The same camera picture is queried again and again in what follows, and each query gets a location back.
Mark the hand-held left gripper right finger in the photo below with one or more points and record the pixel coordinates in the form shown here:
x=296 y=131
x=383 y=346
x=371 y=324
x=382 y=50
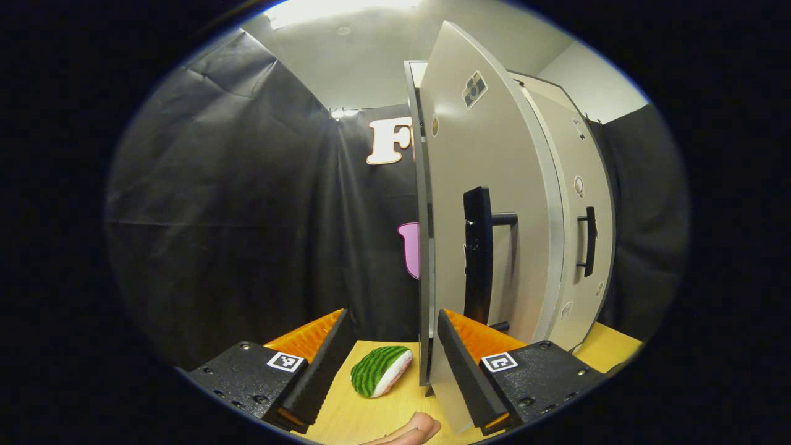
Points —
x=469 y=377

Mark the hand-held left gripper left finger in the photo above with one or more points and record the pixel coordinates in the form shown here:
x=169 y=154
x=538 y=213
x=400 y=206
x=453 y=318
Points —
x=321 y=371

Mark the grey shoe cabinet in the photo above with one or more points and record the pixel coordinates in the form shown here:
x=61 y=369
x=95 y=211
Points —
x=423 y=278

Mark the camera sticker cabinet door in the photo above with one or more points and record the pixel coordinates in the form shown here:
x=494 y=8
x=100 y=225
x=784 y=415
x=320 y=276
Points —
x=494 y=142

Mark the black cat sticker cabinet door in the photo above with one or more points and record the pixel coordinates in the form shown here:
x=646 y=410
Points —
x=584 y=167

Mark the watermelon slice toy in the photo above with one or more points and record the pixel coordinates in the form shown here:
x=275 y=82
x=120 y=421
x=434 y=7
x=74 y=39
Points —
x=377 y=371

